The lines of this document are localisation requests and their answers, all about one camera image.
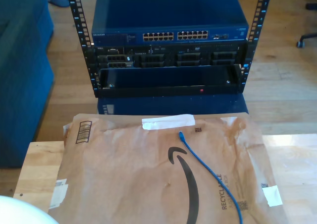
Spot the blue network cable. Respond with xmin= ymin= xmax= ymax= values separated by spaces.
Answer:
xmin=178 ymin=131 xmax=245 ymax=224

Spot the dark blue base box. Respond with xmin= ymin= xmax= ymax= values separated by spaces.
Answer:
xmin=97 ymin=95 xmax=249 ymax=115

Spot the long white tape strip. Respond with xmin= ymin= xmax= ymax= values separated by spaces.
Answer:
xmin=142 ymin=114 xmax=196 ymax=130

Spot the black rack shelf tray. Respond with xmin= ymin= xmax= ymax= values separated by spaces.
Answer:
xmin=95 ymin=64 xmax=245 ymax=98

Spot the black rack server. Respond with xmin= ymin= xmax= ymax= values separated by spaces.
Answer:
xmin=94 ymin=43 xmax=248 ymax=68

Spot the brown packing paper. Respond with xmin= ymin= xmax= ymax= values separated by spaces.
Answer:
xmin=48 ymin=113 xmax=289 ymax=224

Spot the white printed label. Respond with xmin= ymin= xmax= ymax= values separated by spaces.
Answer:
xmin=49 ymin=178 xmax=69 ymax=209

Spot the blue sofa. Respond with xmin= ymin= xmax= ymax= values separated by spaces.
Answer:
xmin=0 ymin=0 xmax=54 ymax=169

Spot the blue slipper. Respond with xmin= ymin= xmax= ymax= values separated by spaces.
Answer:
xmin=48 ymin=0 xmax=70 ymax=8

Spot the short white tape strip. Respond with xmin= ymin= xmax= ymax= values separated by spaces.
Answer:
xmin=262 ymin=185 xmax=283 ymax=207

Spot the black office chair base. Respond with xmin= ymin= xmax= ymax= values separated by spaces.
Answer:
xmin=296 ymin=2 xmax=317 ymax=48

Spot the black rack frame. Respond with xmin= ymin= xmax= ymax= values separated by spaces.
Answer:
xmin=66 ymin=0 xmax=274 ymax=98

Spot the blue network switch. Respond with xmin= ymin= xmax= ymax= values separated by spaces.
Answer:
xmin=91 ymin=0 xmax=249 ymax=46

